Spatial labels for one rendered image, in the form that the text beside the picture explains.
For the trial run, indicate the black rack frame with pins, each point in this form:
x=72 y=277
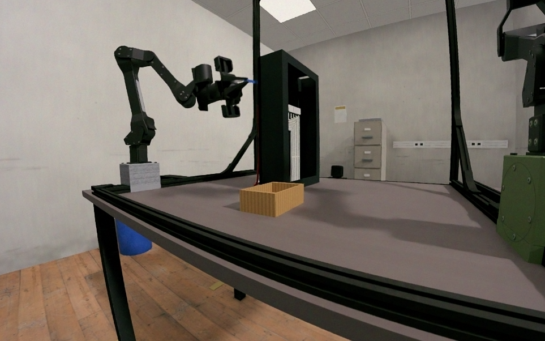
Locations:
x=275 y=119

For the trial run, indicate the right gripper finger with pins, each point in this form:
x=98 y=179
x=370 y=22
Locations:
x=232 y=93
x=233 y=79

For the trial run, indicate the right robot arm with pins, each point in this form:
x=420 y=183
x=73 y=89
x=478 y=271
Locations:
x=143 y=128

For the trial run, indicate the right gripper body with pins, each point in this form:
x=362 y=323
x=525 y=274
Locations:
x=215 y=92

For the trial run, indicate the tan open box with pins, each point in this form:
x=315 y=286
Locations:
x=271 y=199

